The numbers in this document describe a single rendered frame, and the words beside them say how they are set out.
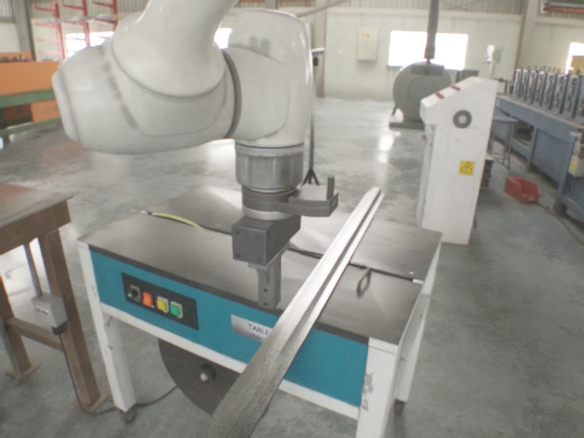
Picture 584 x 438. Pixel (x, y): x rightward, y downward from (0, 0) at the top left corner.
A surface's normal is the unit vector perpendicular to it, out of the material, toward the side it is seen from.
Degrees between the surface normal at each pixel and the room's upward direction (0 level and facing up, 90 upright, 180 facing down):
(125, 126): 112
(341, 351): 90
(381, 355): 90
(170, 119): 127
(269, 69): 77
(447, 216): 90
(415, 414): 0
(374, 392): 90
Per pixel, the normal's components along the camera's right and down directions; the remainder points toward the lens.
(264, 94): 0.58, 0.29
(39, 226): 0.94, 0.15
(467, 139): -0.23, 0.37
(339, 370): -0.46, 0.33
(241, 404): 0.02, -0.92
